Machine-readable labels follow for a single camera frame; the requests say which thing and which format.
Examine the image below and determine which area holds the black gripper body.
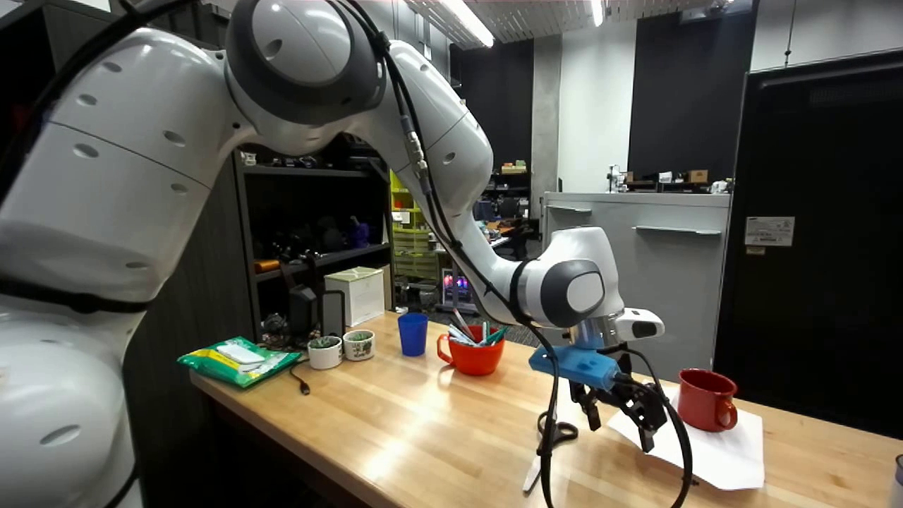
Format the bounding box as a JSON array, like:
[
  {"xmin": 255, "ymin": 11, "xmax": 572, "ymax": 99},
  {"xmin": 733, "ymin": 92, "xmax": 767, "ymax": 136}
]
[{"xmin": 567, "ymin": 367, "xmax": 663, "ymax": 421}]

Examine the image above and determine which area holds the dark red mug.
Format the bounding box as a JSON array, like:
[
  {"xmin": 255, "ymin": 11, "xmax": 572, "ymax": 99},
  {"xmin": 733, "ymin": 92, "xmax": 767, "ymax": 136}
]
[{"xmin": 674, "ymin": 367, "xmax": 742, "ymax": 433}]

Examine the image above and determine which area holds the white paper sheet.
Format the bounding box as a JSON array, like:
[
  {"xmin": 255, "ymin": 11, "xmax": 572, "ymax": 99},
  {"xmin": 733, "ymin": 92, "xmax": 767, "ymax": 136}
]
[{"xmin": 603, "ymin": 377, "xmax": 767, "ymax": 493}]

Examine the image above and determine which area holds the orange red pen cup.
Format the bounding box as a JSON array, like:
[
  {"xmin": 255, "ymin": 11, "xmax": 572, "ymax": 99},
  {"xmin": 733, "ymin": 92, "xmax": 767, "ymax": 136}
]
[{"xmin": 434, "ymin": 322, "xmax": 512, "ymax": 381}]

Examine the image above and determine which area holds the slim marker pen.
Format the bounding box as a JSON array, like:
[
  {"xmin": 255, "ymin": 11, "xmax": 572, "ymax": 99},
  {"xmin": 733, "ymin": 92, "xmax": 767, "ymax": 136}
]
[{"xmin": 450, "ymin": 305, "xmax": 483, "ymax": 346}]

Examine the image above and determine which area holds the blue plastic cup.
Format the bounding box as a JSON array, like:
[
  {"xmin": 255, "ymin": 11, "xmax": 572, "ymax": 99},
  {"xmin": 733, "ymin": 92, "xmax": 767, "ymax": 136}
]
[{"xmin": 396, "ymin": 309, "xmax": 433, "ymax": 357}]

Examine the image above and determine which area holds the white door label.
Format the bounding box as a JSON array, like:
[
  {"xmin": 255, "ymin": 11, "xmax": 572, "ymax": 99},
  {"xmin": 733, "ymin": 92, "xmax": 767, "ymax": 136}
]
[{"xmin": 742, "ymin": 213, "xmax": 798, "ymax": 251}]

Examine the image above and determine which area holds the small white plant pot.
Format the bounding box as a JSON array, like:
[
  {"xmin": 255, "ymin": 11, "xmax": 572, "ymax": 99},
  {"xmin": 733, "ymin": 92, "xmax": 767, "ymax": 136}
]
[{"xmin": 341, "ymin": 327, "xmax": 378, "ymax": 364}]

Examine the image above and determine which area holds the black cabinet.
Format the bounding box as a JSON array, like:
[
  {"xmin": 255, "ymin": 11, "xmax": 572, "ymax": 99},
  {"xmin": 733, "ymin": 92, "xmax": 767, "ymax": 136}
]
[{"xmin": 711, "ymin": 49, "xmax": 903, "ymax": 440}]

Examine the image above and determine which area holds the yellow green crate stack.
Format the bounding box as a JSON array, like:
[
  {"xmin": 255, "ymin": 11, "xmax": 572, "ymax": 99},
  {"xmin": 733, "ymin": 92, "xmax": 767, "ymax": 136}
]
[{"xmin": 387, "ymin": 172, "xmax": 445, "ymax": 285}]

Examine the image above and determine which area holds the white box with pale lid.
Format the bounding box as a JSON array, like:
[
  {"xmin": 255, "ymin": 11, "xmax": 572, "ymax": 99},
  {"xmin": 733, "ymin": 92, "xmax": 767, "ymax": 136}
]
[{"xmin": 321, "ymin": 264, "xmax": 389, "ymax": 329}]

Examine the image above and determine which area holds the large white plant pot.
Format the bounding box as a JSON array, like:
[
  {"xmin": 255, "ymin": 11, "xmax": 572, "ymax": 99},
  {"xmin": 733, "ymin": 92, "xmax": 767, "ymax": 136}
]
[{"xmin": 306, "ymin": 332, "xmax": 344, "ymax": 373}]

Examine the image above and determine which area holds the black desktop speaker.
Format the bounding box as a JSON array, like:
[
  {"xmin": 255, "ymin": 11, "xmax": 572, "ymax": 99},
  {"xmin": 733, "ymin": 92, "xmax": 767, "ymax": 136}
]
[
  {"xmin": 318, "ymin": 287, "xmax": 347, "ymax": 339},
  {"xmin": 286, "ymin": 285, "xmax": 321, "ymax": 346}
]

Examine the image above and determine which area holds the black metal shelf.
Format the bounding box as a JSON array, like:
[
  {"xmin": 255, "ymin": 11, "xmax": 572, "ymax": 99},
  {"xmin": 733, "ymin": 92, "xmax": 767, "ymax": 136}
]
[{"xmin": 231, "ymin": 152, "xmax": 396, "ymax": 332}]

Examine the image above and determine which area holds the green wet wipes pack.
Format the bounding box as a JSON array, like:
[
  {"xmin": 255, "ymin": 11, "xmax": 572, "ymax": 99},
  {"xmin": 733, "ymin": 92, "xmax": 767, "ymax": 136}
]
[{"xmin": 174, "ymin": 332, "xmax": 306, "ymax": 392}]

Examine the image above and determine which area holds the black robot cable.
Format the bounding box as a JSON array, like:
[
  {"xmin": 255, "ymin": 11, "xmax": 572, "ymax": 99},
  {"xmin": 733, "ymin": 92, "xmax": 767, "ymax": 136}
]
[{"xmin": 321, "ymin": 0, "xmax": 696, "ymax": 508}]

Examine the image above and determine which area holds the black wall panel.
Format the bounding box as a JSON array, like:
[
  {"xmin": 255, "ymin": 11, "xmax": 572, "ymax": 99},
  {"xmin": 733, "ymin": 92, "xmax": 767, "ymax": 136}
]
[{"xmin": 626, "ymin": 7, "xmax": 760, "ymax": 186}]

